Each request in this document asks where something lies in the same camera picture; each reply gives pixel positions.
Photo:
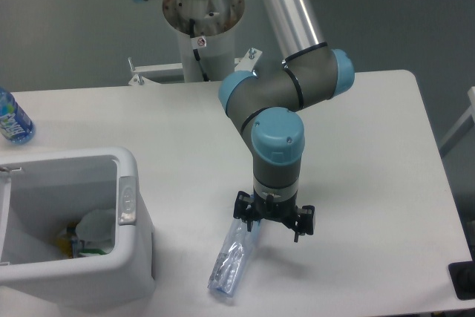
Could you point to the white frame at right edge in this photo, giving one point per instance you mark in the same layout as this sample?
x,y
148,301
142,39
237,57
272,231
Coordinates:
x,y
460,128

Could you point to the colourful trash inside can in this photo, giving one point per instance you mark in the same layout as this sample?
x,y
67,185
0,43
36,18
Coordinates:
x,y
71,246

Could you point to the black clamp at table edge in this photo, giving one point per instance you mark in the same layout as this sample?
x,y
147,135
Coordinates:
x,y
462,276

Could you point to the white plastic trash can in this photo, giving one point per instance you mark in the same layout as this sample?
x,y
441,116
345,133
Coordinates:
x,y
41,193

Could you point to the white plastic wrapper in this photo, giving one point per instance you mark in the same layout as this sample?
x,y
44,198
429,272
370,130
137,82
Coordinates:
x,y
97,225

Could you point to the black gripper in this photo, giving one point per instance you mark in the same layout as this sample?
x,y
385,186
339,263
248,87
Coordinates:
x,y
251,208

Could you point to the crushed clear plastic bottle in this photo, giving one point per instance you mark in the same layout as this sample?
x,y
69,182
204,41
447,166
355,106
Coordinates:
x,y
231,261

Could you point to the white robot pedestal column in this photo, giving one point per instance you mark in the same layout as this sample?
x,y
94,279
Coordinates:
x,y
206,32

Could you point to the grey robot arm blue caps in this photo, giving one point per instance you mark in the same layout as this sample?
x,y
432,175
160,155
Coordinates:
x,y
263,109

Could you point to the white pedestal base frame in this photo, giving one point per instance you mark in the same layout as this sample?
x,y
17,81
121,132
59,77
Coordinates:
x,y
177,73

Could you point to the blue labelled water bottle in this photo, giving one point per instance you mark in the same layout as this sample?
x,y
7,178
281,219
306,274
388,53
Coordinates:
x,y
16,126

